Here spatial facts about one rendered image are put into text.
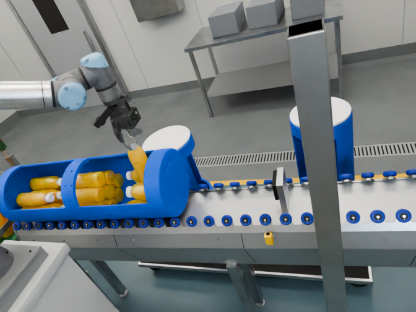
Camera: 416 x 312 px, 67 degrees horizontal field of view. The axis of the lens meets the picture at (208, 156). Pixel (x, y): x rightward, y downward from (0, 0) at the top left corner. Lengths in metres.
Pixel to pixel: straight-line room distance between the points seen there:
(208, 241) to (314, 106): 0.87
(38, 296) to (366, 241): 1.10
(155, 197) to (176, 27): 3.60
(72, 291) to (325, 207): 0.95
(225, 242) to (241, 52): 3.45
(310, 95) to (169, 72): 4.37
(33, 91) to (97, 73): 0.22
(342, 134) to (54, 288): 1.31
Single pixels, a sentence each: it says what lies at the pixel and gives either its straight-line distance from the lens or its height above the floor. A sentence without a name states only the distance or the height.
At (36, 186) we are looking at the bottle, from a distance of 1.80.
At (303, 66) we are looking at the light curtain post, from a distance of 0.57.
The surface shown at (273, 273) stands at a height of 0.15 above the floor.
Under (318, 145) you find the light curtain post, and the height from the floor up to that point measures 1.48.
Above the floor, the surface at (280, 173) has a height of 1.08.
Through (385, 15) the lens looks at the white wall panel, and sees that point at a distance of 4.35.
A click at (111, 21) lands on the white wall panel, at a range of 5.00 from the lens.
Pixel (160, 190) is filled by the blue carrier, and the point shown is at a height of 1.16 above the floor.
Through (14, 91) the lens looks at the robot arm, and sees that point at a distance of 0.99.
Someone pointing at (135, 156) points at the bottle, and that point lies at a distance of 1.25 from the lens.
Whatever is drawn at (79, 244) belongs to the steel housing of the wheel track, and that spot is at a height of 0.86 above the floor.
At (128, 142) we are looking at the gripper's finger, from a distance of 1.21.
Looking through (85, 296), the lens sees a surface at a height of 0.92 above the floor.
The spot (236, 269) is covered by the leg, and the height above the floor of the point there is 0.61.
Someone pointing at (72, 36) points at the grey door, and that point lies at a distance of 5.41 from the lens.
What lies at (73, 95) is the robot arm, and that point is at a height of 1.62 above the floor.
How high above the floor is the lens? 1.88
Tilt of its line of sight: 34 degrees down
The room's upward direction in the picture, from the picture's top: 20 degrees counter-clockwise
